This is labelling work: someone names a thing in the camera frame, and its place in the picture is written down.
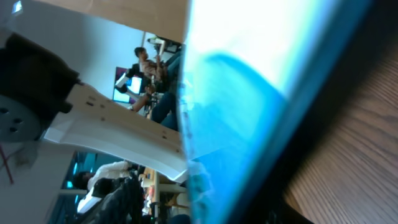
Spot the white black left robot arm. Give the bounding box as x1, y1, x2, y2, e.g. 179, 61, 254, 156
1, 30, 188, 182

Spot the person in white shirt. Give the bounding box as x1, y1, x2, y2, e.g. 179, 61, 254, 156
72, 161, 139, 214

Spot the blue Galaxy S24 smartphone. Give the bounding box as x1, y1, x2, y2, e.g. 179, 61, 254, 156
179, 0, 372, 223

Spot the seated person in background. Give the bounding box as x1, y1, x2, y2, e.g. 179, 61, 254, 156
132, 47, 180, 131

